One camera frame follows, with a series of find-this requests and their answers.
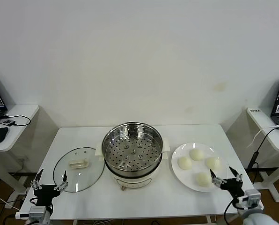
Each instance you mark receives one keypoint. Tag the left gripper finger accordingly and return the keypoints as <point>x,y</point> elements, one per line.
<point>36,184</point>
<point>62,186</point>

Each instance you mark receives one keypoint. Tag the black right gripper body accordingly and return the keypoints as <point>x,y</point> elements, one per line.
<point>233,187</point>

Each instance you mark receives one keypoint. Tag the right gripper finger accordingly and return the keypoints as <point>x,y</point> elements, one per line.
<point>239,177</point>
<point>218,181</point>

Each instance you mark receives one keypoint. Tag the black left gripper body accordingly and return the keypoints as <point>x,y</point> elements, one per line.
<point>47,193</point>

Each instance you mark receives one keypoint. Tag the white steamed baozi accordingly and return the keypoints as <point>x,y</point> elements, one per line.
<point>203,179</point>
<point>184,163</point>
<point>213,163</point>
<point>196,154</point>

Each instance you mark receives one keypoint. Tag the round glass pot lid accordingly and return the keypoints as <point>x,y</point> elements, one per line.
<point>83,178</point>

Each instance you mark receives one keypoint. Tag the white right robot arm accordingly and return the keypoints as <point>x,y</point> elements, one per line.
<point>256,218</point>

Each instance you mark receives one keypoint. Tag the stainless steel steamer basket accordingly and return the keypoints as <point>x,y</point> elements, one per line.
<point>153,140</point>

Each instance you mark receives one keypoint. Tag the round white plate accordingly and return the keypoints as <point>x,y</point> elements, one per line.
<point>184,178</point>

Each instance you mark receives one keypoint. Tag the small black patterned device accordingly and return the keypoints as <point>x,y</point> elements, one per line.
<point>8,122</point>

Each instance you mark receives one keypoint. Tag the small white label sticker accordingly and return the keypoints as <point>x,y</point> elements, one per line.
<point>254,110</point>

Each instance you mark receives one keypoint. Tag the white electric cooker pot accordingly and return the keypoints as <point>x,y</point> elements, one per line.
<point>134,181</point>

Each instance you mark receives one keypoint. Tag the white side desk with mouse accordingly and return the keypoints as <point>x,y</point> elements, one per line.
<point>20,112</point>

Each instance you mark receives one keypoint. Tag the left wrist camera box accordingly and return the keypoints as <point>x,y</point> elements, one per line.
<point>36,211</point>

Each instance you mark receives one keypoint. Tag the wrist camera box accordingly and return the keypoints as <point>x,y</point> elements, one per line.
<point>253,198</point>
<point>36,211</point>

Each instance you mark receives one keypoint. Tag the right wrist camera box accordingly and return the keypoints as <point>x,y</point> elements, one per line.
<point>253,198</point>

